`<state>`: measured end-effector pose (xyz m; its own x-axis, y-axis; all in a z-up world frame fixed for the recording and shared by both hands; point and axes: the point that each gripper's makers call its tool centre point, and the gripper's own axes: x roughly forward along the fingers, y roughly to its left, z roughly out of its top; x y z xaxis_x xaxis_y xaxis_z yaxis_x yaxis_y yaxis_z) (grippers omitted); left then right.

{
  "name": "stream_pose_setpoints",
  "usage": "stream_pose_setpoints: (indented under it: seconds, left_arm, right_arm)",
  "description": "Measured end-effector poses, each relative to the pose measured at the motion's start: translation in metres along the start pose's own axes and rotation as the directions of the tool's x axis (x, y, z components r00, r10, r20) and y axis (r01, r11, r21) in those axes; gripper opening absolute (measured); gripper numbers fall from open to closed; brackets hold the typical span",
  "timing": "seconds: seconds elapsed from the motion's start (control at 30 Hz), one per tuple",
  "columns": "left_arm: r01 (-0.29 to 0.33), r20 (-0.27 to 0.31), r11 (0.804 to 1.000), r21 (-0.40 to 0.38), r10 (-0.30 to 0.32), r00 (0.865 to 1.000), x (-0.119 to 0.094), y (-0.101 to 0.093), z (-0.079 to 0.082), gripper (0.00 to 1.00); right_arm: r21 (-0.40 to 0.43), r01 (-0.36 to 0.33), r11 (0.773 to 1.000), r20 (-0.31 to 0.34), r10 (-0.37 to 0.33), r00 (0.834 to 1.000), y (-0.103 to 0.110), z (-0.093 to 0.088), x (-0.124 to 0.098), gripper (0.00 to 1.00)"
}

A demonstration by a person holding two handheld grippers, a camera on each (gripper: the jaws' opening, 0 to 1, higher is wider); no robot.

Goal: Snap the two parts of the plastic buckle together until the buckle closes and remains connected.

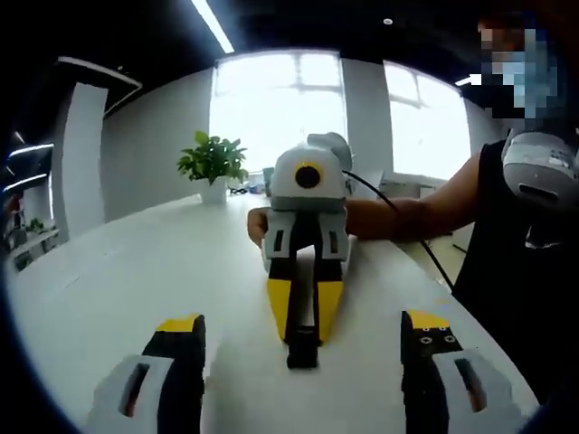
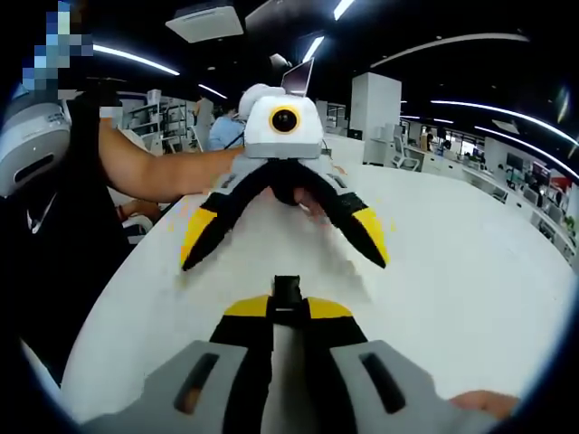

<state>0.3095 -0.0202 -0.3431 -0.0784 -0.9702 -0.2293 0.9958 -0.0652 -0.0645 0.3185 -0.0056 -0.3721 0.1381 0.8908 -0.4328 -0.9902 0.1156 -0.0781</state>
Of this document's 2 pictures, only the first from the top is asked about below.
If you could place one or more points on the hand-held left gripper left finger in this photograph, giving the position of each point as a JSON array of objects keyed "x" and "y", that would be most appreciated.
[{"x": 117, "y": 393}]

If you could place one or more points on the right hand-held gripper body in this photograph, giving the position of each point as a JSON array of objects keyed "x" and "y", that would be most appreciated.
[{"x": 325, "y": 185}]

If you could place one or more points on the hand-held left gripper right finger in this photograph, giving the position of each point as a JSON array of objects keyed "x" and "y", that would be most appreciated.
[{"x": 445, "y": 380}]

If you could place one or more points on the black plastic buckle socket part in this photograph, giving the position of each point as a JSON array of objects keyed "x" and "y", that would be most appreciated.
[{"x": 302, "y": 357}]

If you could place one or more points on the person's right hand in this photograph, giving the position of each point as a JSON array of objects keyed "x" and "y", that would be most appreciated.
[{"x": 258, "y": 226}]

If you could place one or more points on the wide bright window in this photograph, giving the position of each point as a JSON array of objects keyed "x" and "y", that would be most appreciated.
[{"x": 276, "y": 108}]

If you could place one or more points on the person's black shirt torso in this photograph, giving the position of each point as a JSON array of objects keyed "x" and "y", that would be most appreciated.
[{"x": 497, "y": 298}]

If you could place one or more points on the green plant in white pot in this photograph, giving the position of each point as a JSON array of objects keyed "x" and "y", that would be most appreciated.
[{"x": 212, "y": 163}]

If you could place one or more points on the narrow bright window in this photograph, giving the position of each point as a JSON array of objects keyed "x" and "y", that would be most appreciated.
[{"x": 427, "y": 126}]

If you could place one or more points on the white background office counter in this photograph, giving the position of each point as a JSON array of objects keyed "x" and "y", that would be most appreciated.
[{"x": 34, "y": 246}]

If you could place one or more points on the short ceiling light strip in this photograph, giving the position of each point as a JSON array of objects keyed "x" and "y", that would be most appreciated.
[{"x": 466, "y": 81}]

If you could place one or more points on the long straight ceiling light strip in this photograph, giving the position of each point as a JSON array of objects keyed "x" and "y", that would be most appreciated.
[{"x": 212, "y": 25}]

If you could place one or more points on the grey chest-worn device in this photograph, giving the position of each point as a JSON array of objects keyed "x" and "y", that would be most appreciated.
[{"x": 538, "y": 172}]

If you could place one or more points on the curved ceiling light strip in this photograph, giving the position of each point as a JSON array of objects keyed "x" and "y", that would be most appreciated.
[
  {"x": 31, "y": 150},
  {"x": 25, "y": 182}
]

